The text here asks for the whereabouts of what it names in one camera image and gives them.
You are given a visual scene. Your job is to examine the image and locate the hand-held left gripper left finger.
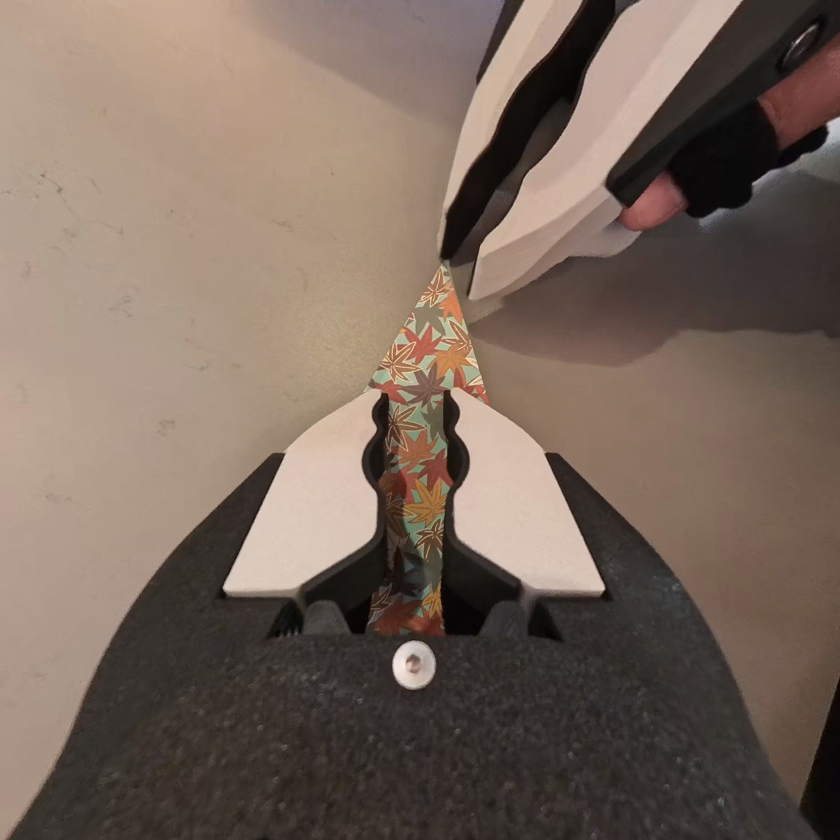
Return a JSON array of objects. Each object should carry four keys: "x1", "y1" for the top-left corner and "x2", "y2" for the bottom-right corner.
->
[{"x1": 223, "y1": 392, "x2": 395, "y2": 636}]

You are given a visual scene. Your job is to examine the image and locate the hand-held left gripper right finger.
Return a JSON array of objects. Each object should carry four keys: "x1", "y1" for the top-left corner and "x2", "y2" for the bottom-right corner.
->
[{"x1": 443, "y1": 388, "x2": 606, "y2": 636}]

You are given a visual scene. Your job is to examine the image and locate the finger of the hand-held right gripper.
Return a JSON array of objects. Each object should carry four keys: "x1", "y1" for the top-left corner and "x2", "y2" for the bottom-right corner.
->
[
  {"x1": 438, "y1": 0, "x2": 616, "y2": 261},
  {"x1": 466, "y1": 0, "x2": 763, "y2": 303}
]

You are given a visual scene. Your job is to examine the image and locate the leaf-patterned origami paper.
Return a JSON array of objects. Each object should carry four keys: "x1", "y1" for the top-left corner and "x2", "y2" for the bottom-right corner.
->
[{"x1": 367, "y1": 262, "x2": 492, "y2": 637}]

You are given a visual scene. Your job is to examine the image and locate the person's right hand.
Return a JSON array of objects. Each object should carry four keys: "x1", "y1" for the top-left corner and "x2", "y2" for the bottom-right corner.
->
[{"x1": 620, "y1": 62, "x2": 840, "y2": 232}]

